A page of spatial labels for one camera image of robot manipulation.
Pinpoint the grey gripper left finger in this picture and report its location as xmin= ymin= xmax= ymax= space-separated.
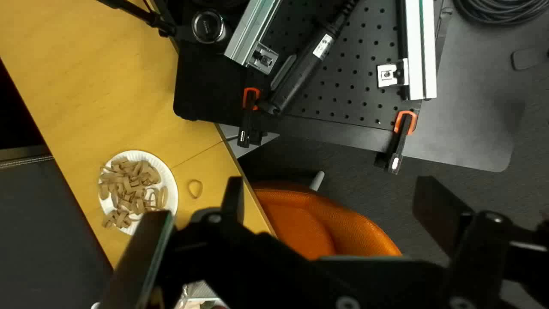
xmin=102 ymin=210 xmax=177 ymax=309

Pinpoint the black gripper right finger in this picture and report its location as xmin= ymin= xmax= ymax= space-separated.
xmin=412 ymin=176 xmax=512 ymax=309

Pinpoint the orange fabric chair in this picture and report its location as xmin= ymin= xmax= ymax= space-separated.
xmin=251 ymin=171 xmax=406 ymax=263

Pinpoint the pile of tan rubber bands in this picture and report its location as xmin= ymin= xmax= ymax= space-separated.
xmin=98 ymin=157 xmax=171 ymax=231

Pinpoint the single tan rubber band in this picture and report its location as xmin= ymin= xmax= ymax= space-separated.
xmin=186 ymin=179 xmax=207 ymax=201

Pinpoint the white ribbed plate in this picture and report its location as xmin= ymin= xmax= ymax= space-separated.
xmin=97 ymin=150 xmax=181 ymax=238

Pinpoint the black equipment right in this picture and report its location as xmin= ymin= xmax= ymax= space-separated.
xmin=172 ymin=0 xmax=443 ymax=153

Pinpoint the silver aluminium extrusion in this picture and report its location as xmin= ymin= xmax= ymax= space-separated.
xmin=224 ymin=0 xmax=284 ymax=74
xmin=376 ymin=0 xmax=440 ymax=102

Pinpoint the round black glass lens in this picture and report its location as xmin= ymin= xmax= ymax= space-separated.
xmin=191 ymin=9 xmax=229 ymax=45

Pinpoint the black cylindrical cable connector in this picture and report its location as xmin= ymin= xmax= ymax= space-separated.
xmin=260 ymin=0 xmax=363 ymax=117

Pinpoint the coiled black cable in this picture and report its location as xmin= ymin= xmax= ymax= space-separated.
xmin=452 ymin=0 xmax=549 ymax=28

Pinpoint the thin black cable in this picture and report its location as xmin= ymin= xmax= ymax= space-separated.
xmin=97 ymin=0 xmax=179 ymax=40

